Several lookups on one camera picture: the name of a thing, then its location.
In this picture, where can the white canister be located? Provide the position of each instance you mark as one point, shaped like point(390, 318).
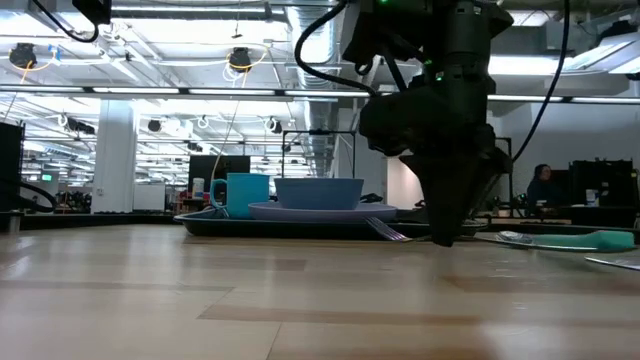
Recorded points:
point(198, 187)

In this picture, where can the dark green plastic tray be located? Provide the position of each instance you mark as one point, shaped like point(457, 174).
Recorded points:
point(300, 230)

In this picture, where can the silver ventilation duct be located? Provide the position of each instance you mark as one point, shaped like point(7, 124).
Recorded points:
point(315, 35)

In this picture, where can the white door panel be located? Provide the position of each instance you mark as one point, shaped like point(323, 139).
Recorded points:
point(402, 185)

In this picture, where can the long ceiling light strip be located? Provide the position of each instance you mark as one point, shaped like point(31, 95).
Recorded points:
point(135, 90)

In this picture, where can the lilac round plate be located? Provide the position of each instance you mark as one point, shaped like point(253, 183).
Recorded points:
point(320, 215)

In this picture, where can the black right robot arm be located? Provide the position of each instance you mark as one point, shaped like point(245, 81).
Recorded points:
point(465, 30)

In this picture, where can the black aluminium table frame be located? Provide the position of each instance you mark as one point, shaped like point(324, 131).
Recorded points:
point(100, 220)

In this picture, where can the black gantry frame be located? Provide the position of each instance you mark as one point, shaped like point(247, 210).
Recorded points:
point(320, 132)

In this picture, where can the green exit sign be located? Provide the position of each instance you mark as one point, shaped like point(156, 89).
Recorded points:
point(47, 177)

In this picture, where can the blue bowl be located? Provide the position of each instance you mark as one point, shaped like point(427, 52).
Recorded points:
point(319, 194)

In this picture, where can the black ceiling camera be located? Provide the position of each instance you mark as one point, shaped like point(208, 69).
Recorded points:
point(240, 59)
point(22, 54)

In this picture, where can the white cup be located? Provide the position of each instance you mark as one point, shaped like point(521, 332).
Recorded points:
point(592, 197)

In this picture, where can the teal mug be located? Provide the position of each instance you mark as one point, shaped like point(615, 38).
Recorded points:
point(245, 195)

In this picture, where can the white pillar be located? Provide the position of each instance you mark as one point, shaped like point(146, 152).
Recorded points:
point(115, 155)

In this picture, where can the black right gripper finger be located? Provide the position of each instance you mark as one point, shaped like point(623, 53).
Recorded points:
point(482, 180)
point(442, 200)

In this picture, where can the black monitor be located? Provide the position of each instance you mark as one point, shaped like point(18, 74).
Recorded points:
point(220, 165)

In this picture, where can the black equipment cabinet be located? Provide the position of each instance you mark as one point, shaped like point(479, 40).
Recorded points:
point(605, 182)

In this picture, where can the person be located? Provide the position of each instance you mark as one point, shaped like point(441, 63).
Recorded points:
point(542, 190)

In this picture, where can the black background robot arm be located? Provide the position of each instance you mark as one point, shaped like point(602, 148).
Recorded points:
point(372, 197)

